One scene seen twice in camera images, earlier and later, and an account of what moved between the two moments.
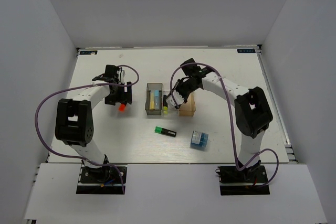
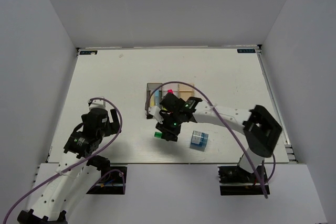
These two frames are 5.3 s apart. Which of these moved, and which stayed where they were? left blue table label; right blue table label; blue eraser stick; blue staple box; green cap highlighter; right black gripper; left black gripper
Moved: left black gripper; right black gripper; green cap highlighter
Stayed: right blue table label; blue staple box; left blue table label; blue eraser stick
